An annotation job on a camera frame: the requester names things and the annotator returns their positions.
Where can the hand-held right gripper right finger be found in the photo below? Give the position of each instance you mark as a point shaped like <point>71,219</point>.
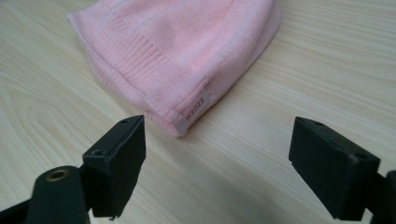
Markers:
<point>330,169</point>

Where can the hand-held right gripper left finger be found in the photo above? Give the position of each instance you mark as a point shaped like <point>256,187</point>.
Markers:
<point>116,168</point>

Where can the pink knitted beanie hat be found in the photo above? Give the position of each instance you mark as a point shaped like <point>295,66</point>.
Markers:
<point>174,59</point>

